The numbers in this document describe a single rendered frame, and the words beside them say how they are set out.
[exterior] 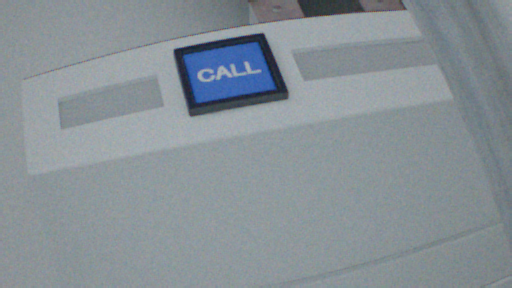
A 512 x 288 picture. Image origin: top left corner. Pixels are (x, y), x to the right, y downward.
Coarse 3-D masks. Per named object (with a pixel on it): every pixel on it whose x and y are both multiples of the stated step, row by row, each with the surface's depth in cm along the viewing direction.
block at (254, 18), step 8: (264, 0) 87; (272, 0) 87; (280, 0) 87; (288, 0) 87; (296, 0) 87; (256, 8) 86; (264, 8) 86; (272, 8) 86; (280, 8) 86; (288, 8) 86; (296, 8) 86; (256, 16) 85; (264, 16) 85; (272, 16) 85; (280, 16) 85; (288, 16) 85; (296, 16) 85; (304, 16) 85
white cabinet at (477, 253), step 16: (496, 224) 83; (464, 240) 83; (480, 240) 83; (496, 240) 84; (416, 256) 82; (432, 256) 82; (448, 256) 83; (464, 256) 84; (480, 256) 85; (496, 256) 86; (352, 272) 81; (368, 272) 81; (384, 272) 82; (400, 272) 83; (416, 272) 83; (432, 272) 84; (448, 272) 85; (464, 272) 86; (480, 272) 87; (496, 272) 88
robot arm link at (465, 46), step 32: (416, 0) 47; (448, 0) 45; (480, 0) 45; (448, 32) 46; (480, 32) 45; (448, 64) 47; (480, 64) 46; (480, 96) 46; (480, 128) 48; (480, 160) 49
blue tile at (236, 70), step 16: (224, 48) 74; (240, 48) 74; (256, 48) 74; (192, 64) 73; (208, 64) 73; (224, 64) 73; (240, 64) 73; (256, 64) 73; (192, 80) 72; (208, 80) 72; (224, 80) 72; (240, 80) 72; (256, 80) 72; (272, 80) 72; (192, 96) 71; (208, 96) 71; (224, 96) 71
